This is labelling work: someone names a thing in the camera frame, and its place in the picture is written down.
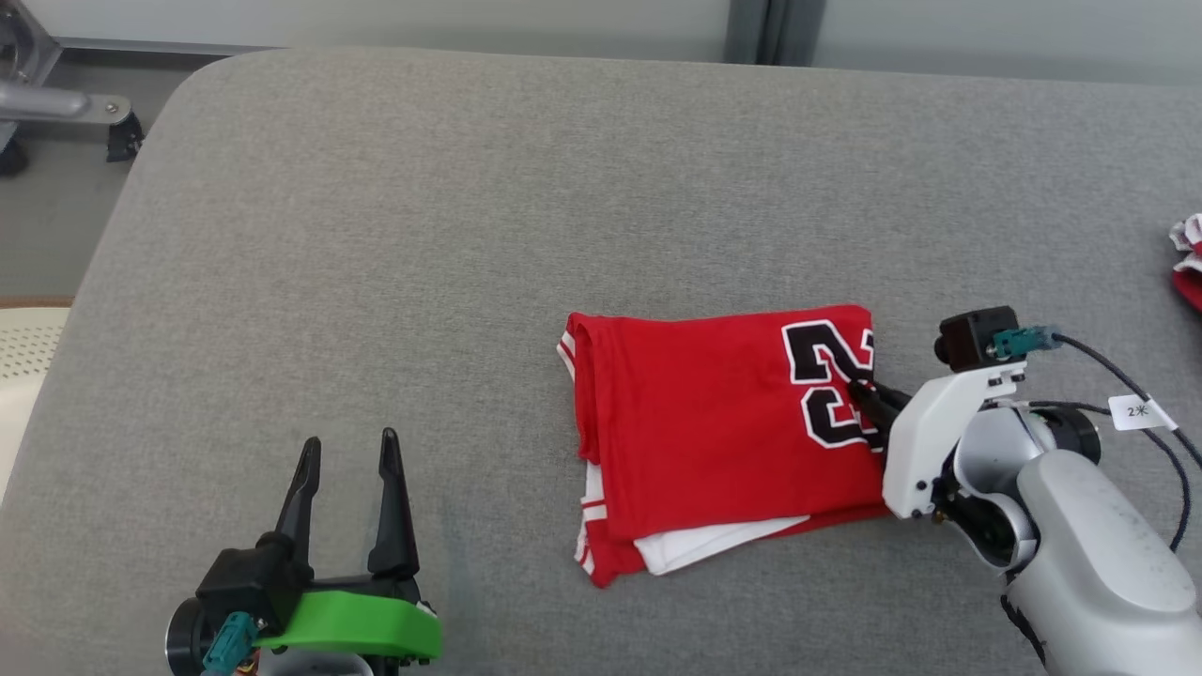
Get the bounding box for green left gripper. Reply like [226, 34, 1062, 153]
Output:
[254, 427, 444, 669]

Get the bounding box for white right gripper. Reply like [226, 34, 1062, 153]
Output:
[847, 360, 1028, 522]

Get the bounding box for red jersey shirt white sleeves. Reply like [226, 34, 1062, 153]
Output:
[556, 303, 893, 590]

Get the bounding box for red shorts with white trim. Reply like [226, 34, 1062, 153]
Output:
[1167, 212, 1202, 314]

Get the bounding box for white perforated laundry basket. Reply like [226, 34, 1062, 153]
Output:
[0, 299, 74, 503]

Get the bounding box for grey metal wheeled base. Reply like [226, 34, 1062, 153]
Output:
[0, 0, 145, 179]

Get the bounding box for white cable tag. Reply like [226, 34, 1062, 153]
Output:
[1108, 394, 1177, 433]

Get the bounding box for grey vertical post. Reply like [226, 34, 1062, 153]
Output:
[723, 0, 827, 67]

